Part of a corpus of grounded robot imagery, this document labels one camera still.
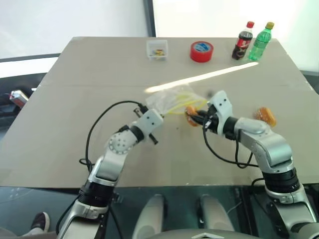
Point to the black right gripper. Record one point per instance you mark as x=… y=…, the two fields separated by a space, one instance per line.
x=211 y=124

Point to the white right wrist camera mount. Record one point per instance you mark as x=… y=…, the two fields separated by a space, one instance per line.
x=221 y=105

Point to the green bottle yellow cap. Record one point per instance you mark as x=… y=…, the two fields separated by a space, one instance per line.
x=259 y=43

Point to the cola bottle red cap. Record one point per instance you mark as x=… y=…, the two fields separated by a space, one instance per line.
x=241 y=43

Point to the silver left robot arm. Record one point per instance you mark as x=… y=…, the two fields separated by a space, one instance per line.
x=109 y=164

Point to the black side bench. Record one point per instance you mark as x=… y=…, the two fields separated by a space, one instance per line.
x=17 y=74

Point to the small clear plastic container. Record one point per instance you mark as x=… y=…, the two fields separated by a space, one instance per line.
x=157 y=46

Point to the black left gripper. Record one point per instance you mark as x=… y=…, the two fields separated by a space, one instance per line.
x=140 y=110

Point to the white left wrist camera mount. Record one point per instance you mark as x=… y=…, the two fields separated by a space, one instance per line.
x=149 y=120

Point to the orange snack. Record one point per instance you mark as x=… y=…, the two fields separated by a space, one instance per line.
x=265 y=115
x=191 y=110

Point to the grey rounded robot leg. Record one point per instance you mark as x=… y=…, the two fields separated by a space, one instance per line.
x=215 y=214
x=149 y=216

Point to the dark shoe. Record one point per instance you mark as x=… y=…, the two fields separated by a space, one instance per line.
x=41 y=221

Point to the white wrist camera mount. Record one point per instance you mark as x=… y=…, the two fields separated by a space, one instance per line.
x=149 y=120
x=221 y=105

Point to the grey robot torso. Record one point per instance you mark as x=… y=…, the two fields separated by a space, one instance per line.
x=204 y=235

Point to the silver and red canister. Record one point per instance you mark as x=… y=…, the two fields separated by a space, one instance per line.
x=18 y=97

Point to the black pillar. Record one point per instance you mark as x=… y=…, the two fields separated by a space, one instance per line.
x=149 y=17

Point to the red tape roll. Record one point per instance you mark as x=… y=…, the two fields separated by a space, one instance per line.
x=201 y=53

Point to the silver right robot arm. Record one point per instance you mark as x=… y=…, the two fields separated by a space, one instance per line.
x=271 y=149

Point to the small colourful items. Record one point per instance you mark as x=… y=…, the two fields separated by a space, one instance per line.
x=158 y=52

